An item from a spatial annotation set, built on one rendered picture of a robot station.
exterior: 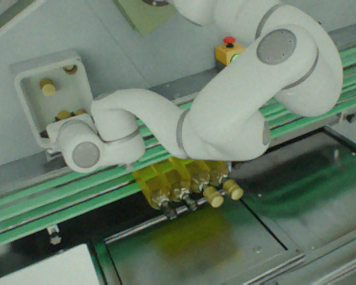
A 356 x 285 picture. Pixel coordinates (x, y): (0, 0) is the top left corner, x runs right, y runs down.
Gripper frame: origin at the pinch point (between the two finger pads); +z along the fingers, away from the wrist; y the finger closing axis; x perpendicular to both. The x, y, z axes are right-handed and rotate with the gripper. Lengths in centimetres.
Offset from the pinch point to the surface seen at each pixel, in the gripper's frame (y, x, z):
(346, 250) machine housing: 52, -43, -34
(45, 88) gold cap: -2.1, 7.7, 9.5
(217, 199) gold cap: 27.7, -25.7, -18.2
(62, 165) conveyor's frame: -4.3, -14.0, 10.1
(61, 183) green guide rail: -6.1, -17.3, 5.6
